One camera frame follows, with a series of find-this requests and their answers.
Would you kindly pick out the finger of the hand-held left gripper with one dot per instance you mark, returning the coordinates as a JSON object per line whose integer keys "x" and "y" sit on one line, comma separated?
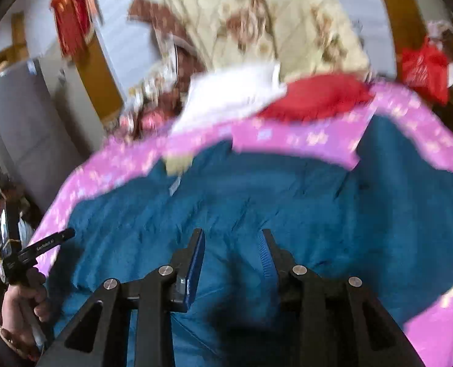
{"x": 50, "y": 240}

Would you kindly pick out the wooden headboard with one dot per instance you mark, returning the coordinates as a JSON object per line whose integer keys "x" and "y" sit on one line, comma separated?
{"x": 98, "y": 72}

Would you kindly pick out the red plastic bag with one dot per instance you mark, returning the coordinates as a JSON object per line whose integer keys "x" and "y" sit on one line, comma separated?
{"x": 427, "y": 70}

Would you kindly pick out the clutter of household goods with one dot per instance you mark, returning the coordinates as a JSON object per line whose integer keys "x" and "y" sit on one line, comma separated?
{"x": 1, "y": 214}

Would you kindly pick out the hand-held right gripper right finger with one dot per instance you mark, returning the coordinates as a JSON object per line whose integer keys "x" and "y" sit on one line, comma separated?
{"x": 269, "y": 263}

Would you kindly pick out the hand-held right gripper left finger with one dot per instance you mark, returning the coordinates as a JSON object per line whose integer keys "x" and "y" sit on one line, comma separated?
{"x": 195, "y": 271}

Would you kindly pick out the grey cabinet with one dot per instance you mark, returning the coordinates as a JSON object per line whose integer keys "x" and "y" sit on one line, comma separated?
{"x": 24, "y": 118}

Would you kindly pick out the cream floral quilt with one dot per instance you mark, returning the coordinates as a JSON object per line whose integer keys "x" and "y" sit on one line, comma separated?
{"x": 257, "y": 19}

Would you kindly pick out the pink floral bedsheet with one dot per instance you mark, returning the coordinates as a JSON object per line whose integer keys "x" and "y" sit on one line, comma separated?
{"x": 310, "y": 133}

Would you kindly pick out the red hanging decoration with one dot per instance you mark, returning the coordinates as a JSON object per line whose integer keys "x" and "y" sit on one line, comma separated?
{"x": 71, "y": 11}

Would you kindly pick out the red cloth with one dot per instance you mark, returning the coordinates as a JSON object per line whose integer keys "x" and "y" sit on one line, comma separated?
{"x": 318, "y": 99}

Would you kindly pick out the white cloth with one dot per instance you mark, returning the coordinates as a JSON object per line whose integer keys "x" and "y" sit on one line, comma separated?
{"x": 234, "y": 91}

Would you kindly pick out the person's left hand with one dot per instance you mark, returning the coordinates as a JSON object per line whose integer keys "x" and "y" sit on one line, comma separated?
{"x": 18, "y": 309}

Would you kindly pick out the blue garment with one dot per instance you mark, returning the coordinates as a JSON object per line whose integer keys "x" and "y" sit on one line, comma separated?
{"x": 249, "y": 206}

